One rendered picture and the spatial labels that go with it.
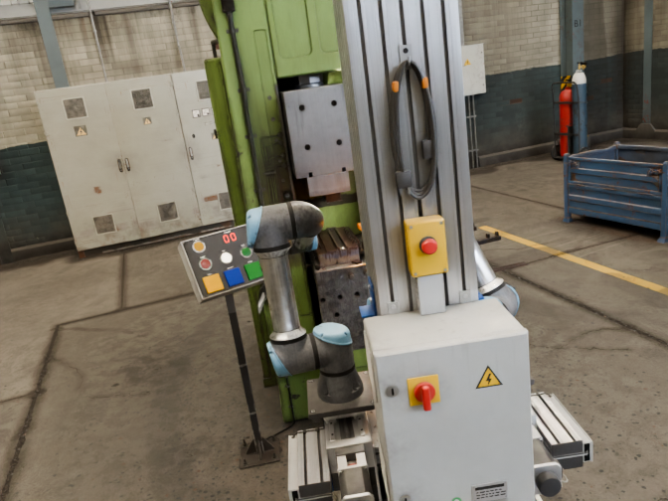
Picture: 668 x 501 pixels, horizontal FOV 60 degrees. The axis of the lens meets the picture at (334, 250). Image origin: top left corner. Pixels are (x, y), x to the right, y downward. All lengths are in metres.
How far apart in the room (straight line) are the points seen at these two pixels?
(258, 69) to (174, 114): 5.08
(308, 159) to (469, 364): 1.66
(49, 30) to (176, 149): 2.13
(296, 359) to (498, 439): 0.68
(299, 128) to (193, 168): 5.28
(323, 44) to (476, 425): 2.01
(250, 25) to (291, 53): 0.22
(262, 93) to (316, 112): 0.29
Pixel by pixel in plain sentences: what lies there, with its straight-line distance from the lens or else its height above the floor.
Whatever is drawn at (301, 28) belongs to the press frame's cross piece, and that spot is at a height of 2.03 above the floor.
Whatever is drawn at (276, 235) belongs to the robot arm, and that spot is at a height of 1.38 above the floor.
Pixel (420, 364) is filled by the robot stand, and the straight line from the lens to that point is 1.29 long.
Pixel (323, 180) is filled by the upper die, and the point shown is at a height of 1.34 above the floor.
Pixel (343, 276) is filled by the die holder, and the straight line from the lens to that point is 2.84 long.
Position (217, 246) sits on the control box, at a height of 1.15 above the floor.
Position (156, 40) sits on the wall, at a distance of 8.56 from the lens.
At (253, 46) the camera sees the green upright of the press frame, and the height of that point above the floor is 1.98.
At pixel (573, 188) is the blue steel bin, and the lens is 6.49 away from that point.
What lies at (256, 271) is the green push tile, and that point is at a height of 1.00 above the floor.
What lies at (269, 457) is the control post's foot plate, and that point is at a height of 0.01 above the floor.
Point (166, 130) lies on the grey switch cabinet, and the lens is 7.89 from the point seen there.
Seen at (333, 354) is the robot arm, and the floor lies 0.98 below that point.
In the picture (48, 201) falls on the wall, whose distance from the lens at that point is 8.67.
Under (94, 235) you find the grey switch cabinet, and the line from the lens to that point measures 8.06.
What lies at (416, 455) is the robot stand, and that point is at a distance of 1.41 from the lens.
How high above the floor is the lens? 1.81
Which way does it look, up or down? 17 degrees down
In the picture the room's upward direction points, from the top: 8 degrees counter-clockwise
